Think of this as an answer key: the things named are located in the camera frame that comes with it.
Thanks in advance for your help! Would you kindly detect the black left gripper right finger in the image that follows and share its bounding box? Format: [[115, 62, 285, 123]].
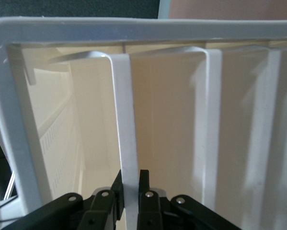
[[136, 169, 164, 230]]

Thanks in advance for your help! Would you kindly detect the dark fabric partition panel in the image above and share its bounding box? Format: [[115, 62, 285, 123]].
[[0, 0, 161, 20]]

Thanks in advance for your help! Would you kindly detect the white plastic dish rack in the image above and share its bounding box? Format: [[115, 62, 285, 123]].
[[0, 16, 287, 218]]

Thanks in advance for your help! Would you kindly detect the white plastic drawer with handle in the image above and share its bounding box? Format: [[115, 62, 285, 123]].
[[21, 44, 194, 230]]

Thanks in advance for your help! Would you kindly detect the white plate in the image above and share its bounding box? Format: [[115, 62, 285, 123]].
[[157, 45, 270, 230], [243, 45, 287, 230]]

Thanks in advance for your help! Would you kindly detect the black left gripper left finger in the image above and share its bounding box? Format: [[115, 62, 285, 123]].
[[77, 169, 124, 230]]

